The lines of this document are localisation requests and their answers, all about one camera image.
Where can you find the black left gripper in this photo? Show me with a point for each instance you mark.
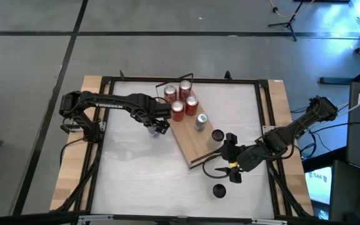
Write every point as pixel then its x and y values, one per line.
pixel 156 111

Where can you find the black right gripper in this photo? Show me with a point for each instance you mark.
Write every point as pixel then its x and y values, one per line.
pixel 232 153

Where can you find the red Coke Zero can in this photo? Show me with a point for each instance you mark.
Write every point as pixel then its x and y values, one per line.
pixel 177 110
pixel 191 105

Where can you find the red Coca-Cola classic can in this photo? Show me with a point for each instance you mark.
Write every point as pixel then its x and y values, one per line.
pixel 184 90
pixel 170 93

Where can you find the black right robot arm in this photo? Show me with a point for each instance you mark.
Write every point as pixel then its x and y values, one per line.
pixel 280 139

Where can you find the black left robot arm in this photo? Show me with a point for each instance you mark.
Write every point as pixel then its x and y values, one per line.
pixel 111 104

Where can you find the black stand base beam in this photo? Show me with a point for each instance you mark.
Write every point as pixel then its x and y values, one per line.
pixel 339 80

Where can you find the black tripod stand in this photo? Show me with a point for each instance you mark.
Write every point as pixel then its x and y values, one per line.
pixel 289 23

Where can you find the wooden shelf with black frame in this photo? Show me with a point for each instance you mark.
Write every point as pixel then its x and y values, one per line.
pixel 187 140

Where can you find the black table frame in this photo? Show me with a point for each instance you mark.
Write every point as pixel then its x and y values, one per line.
pixel 272 190

